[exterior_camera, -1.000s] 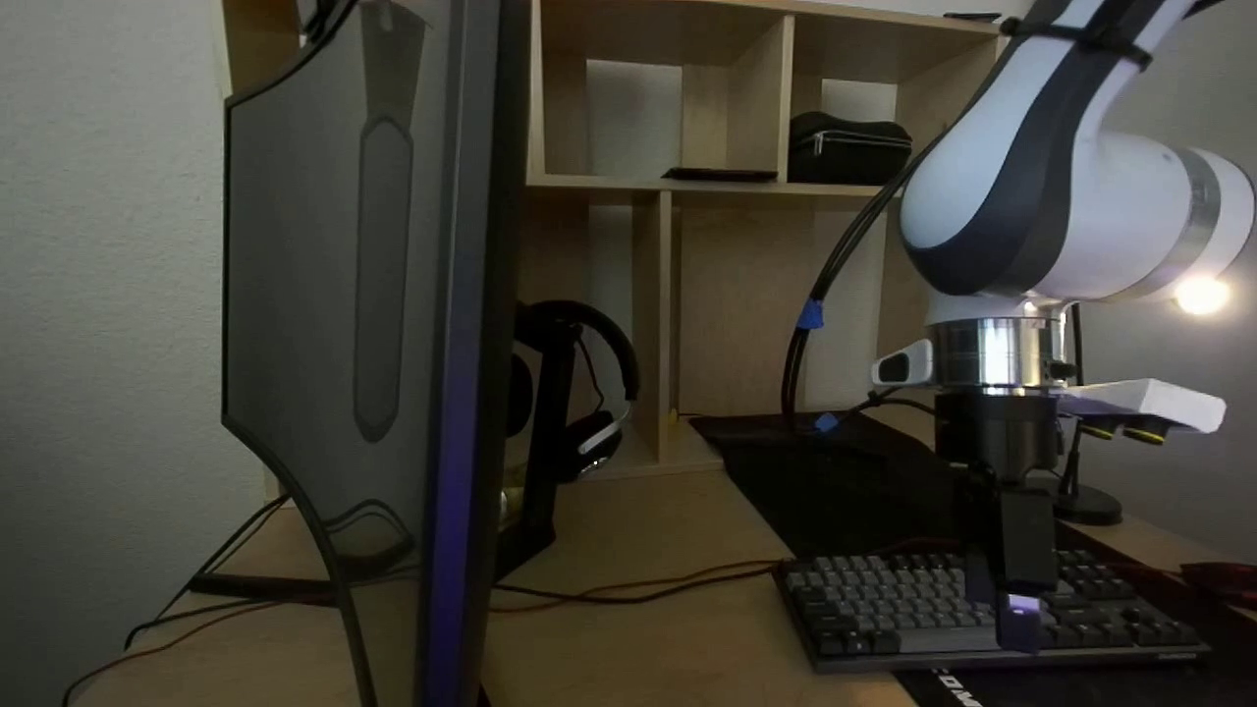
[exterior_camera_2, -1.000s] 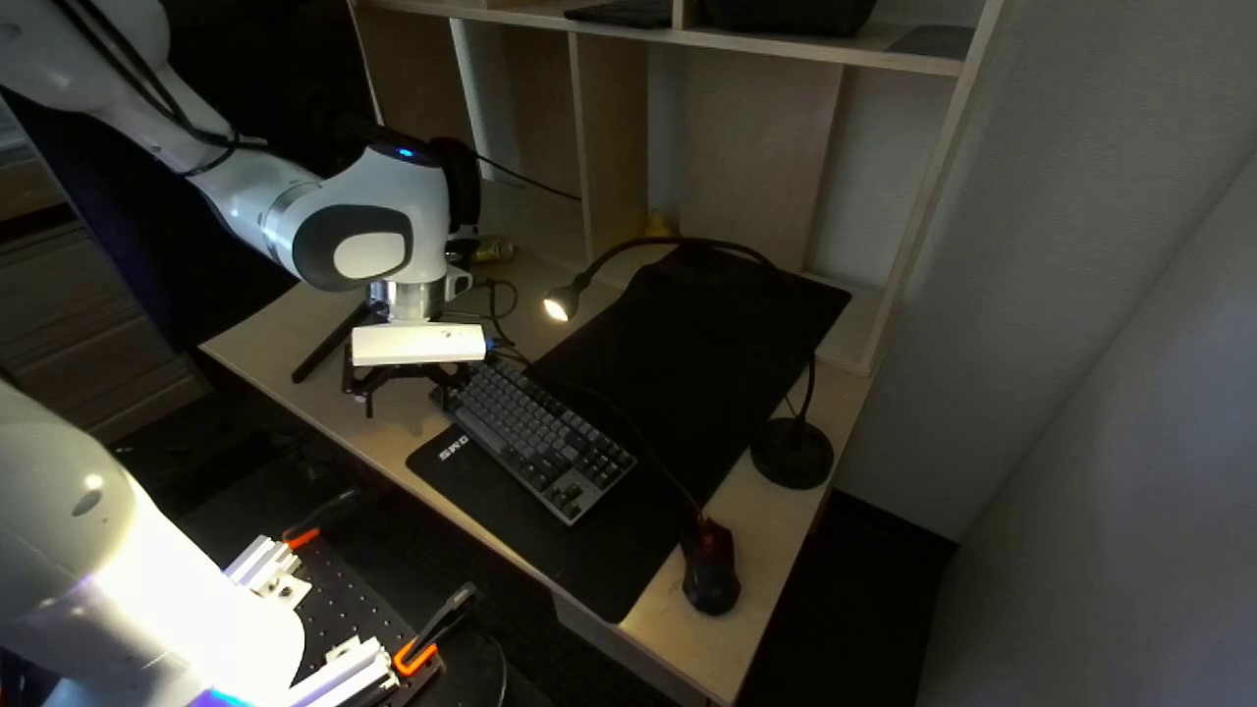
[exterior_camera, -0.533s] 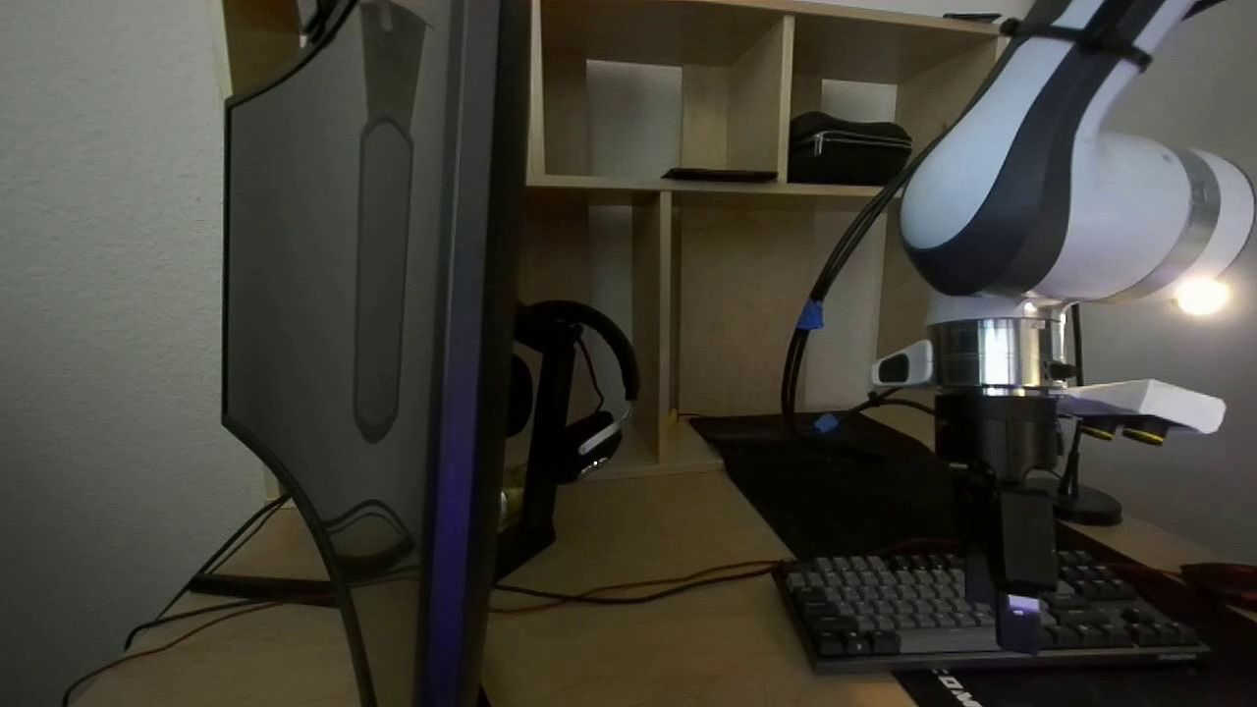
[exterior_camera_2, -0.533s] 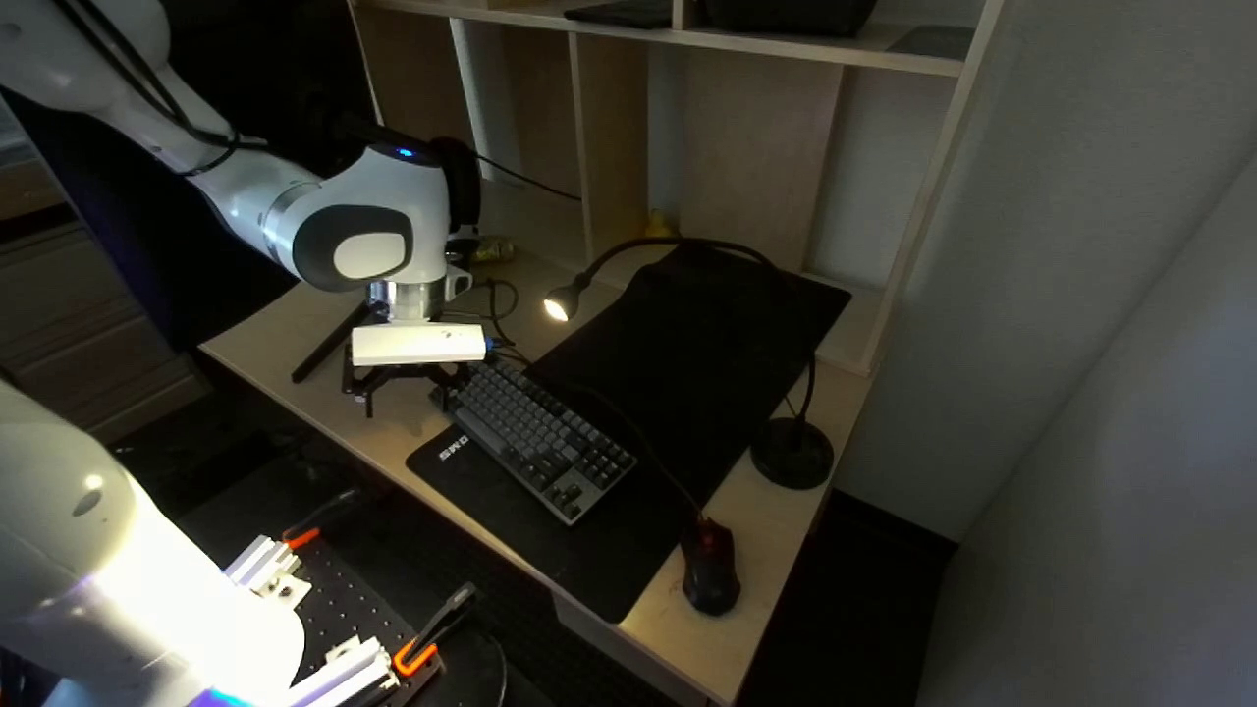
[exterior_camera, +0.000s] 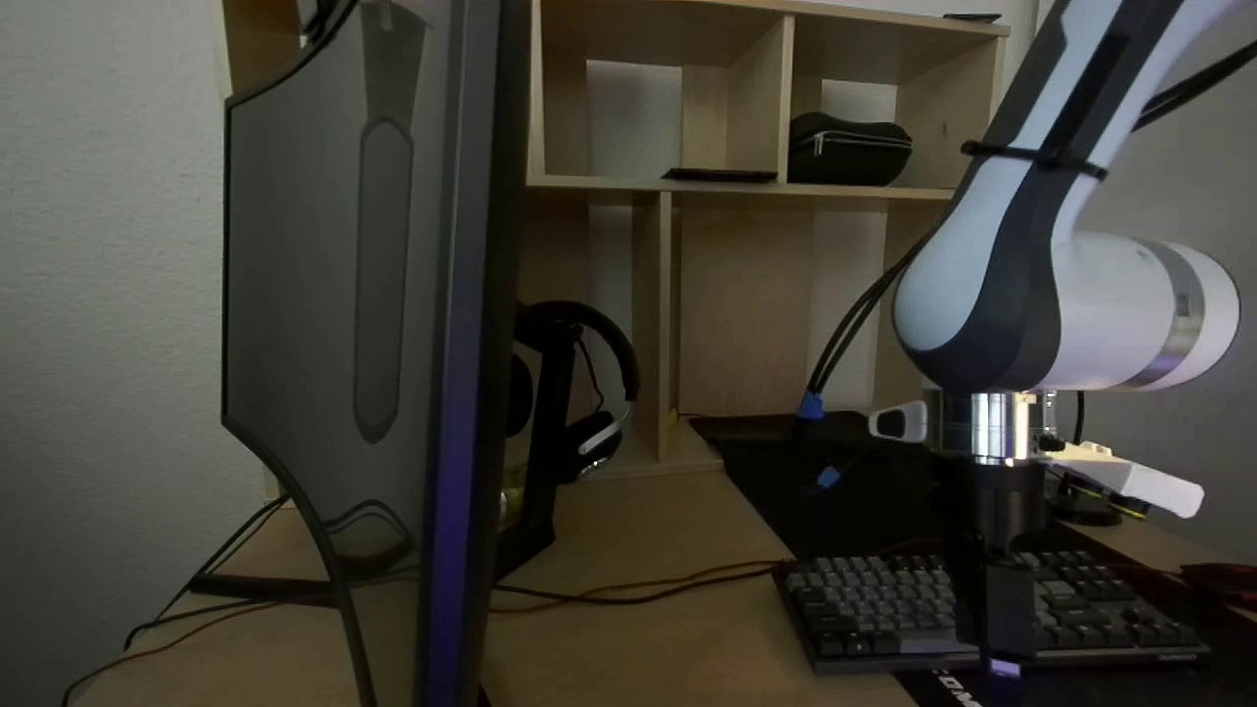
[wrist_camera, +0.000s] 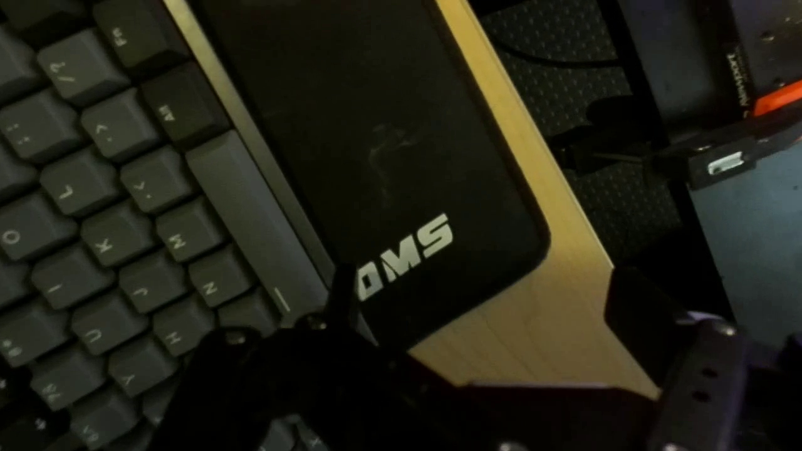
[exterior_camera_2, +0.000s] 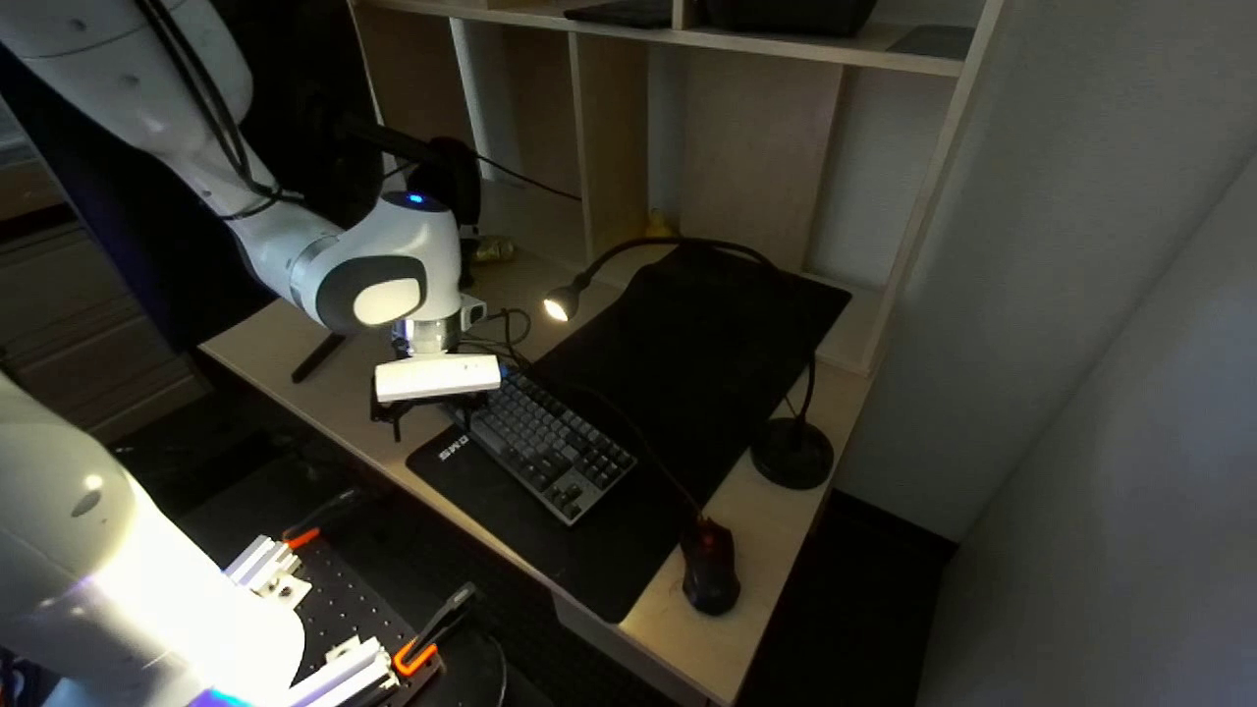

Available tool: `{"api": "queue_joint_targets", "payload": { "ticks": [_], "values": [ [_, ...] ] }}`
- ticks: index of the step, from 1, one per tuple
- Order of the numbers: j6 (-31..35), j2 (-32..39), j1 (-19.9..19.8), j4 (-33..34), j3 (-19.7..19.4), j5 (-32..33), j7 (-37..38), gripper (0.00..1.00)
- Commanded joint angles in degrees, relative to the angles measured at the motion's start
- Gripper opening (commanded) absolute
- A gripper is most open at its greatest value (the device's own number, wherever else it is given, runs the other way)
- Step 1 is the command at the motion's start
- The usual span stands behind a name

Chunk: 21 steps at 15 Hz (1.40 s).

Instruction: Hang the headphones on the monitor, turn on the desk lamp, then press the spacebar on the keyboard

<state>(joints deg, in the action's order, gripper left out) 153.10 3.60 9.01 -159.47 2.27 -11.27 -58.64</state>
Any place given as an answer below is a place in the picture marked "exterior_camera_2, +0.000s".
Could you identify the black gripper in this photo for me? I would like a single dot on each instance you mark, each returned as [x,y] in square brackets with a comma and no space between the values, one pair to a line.
[423,411]

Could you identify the grey mechanical keyboard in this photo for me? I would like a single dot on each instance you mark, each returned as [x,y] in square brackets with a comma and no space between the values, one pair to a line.
[554,452]

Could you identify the black gooseneck desk lamp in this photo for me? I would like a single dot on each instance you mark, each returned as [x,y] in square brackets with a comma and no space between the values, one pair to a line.
[791,456]

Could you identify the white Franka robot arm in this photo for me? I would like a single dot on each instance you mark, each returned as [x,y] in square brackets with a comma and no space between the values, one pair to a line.
[378,248]

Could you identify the black desk mat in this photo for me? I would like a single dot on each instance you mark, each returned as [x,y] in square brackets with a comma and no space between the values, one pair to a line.
[708,339]

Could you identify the orange black bar clamp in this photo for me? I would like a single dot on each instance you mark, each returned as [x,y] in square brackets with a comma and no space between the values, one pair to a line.
[314,522]
[433,632]

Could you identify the black perforated breadboard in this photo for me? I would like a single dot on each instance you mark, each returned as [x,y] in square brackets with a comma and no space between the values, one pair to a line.
[357,589]

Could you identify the black computer mouse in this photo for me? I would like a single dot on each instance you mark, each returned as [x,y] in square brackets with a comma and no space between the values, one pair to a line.
[714,575]

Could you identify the light wooden shelf unit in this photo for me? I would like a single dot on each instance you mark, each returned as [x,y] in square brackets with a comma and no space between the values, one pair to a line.
[761,143]

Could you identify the flat black device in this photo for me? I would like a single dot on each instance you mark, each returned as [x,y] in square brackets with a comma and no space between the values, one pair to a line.
[621,13]

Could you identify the black zip case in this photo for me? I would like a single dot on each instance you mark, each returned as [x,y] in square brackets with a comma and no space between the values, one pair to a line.
[786,13]

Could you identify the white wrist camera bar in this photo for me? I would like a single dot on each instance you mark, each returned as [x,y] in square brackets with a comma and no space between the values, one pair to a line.
[436,378]

